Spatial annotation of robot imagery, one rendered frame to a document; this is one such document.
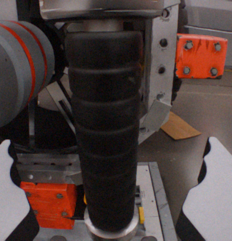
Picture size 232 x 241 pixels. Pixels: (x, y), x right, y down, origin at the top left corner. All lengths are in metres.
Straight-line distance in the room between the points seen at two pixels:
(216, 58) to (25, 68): 0.29
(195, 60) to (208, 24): 0.51
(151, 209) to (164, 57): 0.83
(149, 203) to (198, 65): 0.83
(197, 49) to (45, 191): 0.42
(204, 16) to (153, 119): 0.57
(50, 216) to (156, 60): 0.45
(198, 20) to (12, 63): 0.70
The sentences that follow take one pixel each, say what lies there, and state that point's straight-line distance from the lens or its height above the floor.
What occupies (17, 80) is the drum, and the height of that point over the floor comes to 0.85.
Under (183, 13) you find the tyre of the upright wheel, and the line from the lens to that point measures 0.40.
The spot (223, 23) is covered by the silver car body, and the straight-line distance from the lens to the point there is 0.86.
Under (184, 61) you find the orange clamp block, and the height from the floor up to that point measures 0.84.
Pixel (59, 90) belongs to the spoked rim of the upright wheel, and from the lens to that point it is 0.44.
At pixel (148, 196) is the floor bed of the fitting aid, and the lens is 1.07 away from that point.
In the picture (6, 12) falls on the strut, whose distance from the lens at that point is 0.35.
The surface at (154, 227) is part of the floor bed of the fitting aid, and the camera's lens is 0.97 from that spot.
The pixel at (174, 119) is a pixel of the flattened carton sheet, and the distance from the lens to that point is 1.99.
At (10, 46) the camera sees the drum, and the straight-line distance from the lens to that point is 0.23.
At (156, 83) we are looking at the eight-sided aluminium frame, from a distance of 0.32.
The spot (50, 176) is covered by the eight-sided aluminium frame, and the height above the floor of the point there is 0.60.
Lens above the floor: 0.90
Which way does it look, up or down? 28 degrees down
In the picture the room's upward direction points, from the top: 1 degrees counter-clockwise
